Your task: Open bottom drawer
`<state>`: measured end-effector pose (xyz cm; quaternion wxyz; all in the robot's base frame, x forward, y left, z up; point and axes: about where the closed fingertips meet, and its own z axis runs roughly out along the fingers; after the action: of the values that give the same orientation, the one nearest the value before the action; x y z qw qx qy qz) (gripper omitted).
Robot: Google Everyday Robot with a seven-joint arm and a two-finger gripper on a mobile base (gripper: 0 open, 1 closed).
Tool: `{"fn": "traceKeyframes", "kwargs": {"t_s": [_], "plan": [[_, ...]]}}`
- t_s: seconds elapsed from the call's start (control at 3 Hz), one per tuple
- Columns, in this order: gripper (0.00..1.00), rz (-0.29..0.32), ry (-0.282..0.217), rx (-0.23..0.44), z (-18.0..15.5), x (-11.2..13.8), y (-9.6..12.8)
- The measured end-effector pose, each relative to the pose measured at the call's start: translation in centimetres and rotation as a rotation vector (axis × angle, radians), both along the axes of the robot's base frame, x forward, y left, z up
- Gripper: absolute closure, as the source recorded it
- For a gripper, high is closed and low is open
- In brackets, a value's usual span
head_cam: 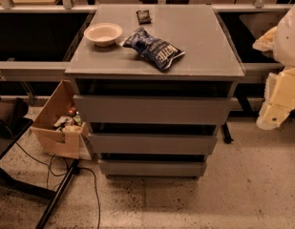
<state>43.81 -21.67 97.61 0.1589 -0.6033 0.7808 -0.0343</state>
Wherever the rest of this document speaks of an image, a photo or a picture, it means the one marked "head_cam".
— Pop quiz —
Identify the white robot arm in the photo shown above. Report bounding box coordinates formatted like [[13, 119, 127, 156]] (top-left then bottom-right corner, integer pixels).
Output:
[[252, 4, 295, 130]]

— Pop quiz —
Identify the dark bag on left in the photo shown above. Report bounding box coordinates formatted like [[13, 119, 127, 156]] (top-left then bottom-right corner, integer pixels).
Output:
[[0, 98, 29, 139]]

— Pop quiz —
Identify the grey drawer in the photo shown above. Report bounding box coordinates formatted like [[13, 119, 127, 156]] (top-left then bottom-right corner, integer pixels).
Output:
[[74, 94, 231, 125], [98, 159, 207, 177], [89, 134, 217, 155]]

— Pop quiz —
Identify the cardboard box with trash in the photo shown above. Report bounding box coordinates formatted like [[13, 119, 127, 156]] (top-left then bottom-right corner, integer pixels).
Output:
[[31, 80, 94, 160]]

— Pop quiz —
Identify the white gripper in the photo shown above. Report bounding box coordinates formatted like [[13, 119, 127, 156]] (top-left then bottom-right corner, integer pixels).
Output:
[[256, 67, 295, 130]]

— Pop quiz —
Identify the grey bottom drawer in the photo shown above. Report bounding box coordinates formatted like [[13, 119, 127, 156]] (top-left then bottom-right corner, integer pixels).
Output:
[[98, 159, 207, 177]]

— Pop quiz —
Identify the grey top drawer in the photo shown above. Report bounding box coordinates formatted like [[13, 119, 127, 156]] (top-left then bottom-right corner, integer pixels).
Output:
[[74, 94, 231, 125]]

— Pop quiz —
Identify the grey drawer cabinet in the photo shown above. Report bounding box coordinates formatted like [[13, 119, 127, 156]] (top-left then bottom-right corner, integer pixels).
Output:
[[64, 4, 246, 179]]

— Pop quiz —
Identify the blue chip bag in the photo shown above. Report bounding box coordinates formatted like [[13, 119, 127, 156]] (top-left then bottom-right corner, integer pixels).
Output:
[[120, 28, 185, 72]]

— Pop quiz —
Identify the grey middle drawer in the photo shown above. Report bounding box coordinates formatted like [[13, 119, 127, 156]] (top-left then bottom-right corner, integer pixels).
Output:
[[89, 134, 217, 155]]

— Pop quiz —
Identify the black table leg frame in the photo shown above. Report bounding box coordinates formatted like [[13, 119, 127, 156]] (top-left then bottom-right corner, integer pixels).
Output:
[[0, 117, 79, 229]]

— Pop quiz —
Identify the white bowl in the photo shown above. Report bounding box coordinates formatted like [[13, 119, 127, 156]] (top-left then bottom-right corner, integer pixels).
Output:
[[84, 23, 122, 47]]

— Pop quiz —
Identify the small black snack packet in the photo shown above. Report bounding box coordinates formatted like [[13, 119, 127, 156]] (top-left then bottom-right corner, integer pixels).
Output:
[[137, 10, 152, 25]]

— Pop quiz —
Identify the black floor cable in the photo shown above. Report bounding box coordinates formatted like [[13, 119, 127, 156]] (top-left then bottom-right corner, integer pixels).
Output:
[[14, 141, 101, 229]]

